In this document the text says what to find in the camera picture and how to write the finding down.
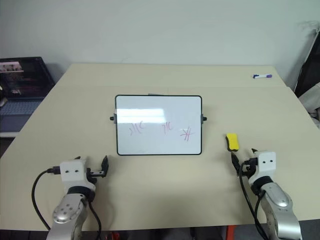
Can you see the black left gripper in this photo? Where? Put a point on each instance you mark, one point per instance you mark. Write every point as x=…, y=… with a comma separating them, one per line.
x=96, y=173

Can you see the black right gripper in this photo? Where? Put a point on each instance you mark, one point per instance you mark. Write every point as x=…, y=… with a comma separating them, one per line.
x=250, y=166

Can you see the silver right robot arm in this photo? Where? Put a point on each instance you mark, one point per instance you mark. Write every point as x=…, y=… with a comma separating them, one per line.
x=277, y=207

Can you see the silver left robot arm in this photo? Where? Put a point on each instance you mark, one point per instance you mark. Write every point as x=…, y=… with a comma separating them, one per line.
x=70, y=210

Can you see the yellow eraser with black base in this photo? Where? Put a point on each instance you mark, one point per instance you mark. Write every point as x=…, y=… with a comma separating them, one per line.
x=232, y=141

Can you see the black-framed small whiteboard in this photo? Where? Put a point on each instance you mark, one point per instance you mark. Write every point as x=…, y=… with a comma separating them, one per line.
x=157, y=140

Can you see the orange table leg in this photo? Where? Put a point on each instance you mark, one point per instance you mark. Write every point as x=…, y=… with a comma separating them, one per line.
x=231, y=232

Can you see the small red object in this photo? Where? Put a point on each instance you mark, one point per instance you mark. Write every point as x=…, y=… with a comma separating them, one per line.
x=113, y=236

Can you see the white marker with purple cap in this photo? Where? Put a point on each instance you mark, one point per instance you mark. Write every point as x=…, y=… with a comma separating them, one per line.
x=261, y=76

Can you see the dark open laptop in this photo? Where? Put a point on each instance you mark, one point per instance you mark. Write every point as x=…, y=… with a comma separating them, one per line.
x=22, y=80

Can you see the black leaning board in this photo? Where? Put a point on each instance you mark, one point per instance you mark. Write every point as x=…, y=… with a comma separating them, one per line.
x=308, y=65

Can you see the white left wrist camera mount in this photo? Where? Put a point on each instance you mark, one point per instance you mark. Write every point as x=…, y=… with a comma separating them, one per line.
x=72, y=172

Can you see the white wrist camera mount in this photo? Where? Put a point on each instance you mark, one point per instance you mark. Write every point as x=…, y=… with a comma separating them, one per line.
x=72, y=172
x=265, y=165

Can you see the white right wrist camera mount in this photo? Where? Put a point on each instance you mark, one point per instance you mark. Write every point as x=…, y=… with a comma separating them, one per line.
x=265, y=165

